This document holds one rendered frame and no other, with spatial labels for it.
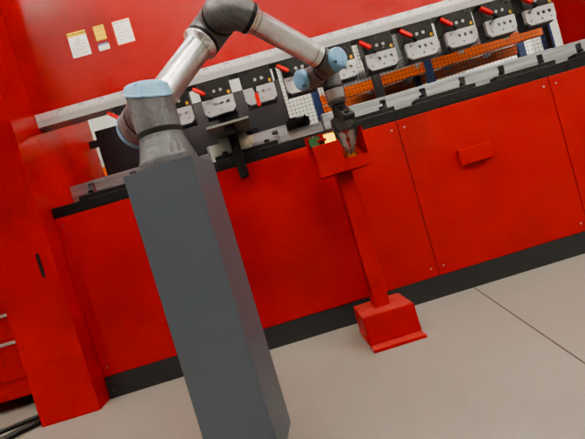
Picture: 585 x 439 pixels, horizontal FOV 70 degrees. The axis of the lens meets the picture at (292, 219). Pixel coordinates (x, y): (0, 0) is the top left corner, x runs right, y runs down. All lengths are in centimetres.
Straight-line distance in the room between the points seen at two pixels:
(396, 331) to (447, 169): 80
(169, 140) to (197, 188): 15
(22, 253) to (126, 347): 58
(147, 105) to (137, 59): 108
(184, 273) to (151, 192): 21
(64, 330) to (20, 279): 28
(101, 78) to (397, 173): 143
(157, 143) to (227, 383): 61
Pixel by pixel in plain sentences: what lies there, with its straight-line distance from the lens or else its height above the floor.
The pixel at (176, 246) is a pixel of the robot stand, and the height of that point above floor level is 57.
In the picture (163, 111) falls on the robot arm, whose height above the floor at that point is 91.
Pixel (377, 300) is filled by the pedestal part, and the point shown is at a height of 15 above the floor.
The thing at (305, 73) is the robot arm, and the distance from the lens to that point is 160.
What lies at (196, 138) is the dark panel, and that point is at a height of 113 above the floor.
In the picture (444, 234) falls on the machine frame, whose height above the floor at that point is 27.
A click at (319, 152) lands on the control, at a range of 158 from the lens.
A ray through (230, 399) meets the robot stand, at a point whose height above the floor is 18.
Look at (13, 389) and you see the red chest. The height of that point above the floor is 11.
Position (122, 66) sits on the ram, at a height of 143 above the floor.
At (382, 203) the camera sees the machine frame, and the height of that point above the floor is 49.
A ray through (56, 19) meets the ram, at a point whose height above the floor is 172.
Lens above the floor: 59
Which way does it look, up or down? 2 degrees down
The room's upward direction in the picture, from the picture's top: 16 degrees counter-clockwise
